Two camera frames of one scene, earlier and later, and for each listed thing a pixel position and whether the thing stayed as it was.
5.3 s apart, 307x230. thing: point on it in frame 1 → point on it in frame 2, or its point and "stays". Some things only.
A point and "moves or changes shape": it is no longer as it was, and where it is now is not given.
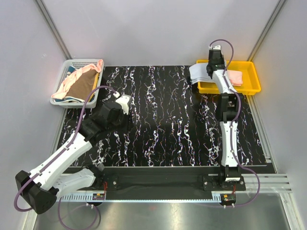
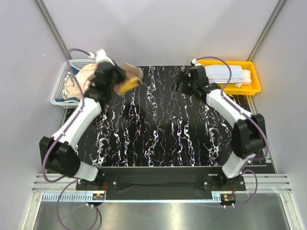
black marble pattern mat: (171, 124) stays
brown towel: (81, 88) → (131, 71)
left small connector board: (97, 196) stays
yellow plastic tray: (250, 86) stays
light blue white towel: (198, 73) moves or changes shape
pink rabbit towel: (235, 77) → (247, 79)
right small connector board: (228, 199) stays
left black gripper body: (122, 123) → (117, 76)
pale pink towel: (62, 93) → (86, 75)
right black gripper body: (221, 60) → (188, 86)
